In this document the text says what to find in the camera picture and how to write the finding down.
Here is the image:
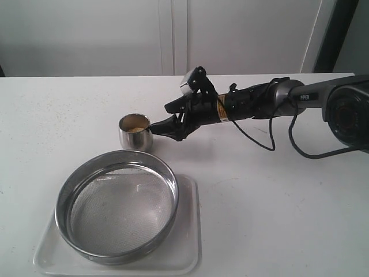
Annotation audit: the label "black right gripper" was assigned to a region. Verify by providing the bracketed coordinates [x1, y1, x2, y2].
[149, 93, 229, 141]

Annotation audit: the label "stainless steel cup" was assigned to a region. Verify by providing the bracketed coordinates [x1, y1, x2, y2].
[118, 113, 153, 152]

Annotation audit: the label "round steel mesh sieve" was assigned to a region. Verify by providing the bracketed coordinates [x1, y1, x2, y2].
[54, 150, 179, 265]

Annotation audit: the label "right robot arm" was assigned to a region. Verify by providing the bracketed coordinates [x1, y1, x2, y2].
[149, 75, 368, 159]

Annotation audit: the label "yellow and white grain pile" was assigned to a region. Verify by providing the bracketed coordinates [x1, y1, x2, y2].
[127, 127, 145, 133]

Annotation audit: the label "white cabinet doors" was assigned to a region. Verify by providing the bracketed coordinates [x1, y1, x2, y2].
[1, 1, 336, 77]

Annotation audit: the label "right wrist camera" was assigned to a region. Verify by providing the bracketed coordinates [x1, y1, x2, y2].
[179, 66, 216, 96]

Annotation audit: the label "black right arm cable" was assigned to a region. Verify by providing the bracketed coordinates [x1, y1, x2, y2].
[230, 95, 351, 159]

